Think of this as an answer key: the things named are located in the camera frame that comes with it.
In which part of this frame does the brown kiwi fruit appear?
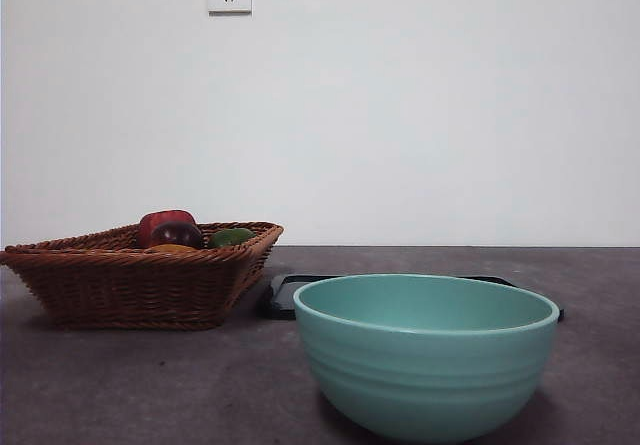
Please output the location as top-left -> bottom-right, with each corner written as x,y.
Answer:
143,242 -> 198,253

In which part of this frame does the teal bowl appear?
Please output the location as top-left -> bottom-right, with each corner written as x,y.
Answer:
292,272 -> 561,444

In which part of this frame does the green avocado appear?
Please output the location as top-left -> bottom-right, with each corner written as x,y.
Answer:
207,227 -> 256,250

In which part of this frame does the dark green tray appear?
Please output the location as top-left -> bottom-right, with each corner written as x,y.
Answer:
256,273 -> 566,323

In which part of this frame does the dark red plum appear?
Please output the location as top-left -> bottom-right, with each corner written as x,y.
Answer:
148,220 -> 205,250

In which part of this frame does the red apple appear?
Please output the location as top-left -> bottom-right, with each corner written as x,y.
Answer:
137,209 -> 197,247

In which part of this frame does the brown wicker basket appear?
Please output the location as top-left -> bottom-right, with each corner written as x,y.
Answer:
0,221 -> 285,331

